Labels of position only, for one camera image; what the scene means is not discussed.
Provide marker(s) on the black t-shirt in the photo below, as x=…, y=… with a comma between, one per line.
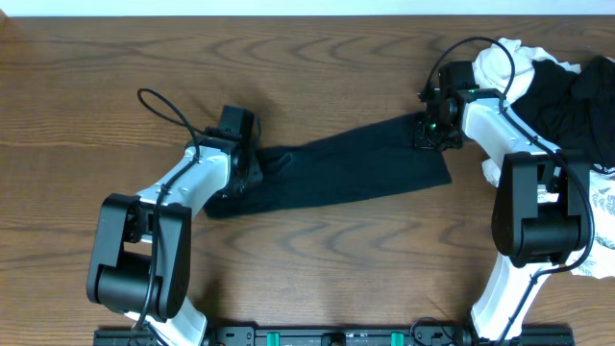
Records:
x=369, y=162

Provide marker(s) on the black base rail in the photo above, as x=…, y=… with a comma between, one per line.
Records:
x=422, y=335

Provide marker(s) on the black garment in pile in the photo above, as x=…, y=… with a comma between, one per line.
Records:
x=573, y=111

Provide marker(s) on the white fern-print cloth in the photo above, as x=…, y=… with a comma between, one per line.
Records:
x=600, y=263

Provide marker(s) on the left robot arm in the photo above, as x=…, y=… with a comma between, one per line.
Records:
x=140, y=260

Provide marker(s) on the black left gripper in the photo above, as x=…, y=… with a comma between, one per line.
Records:
x=256, y=173

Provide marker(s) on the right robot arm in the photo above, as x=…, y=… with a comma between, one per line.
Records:
x=541, y=215

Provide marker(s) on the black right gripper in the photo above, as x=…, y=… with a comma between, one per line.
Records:
x=421, y=140

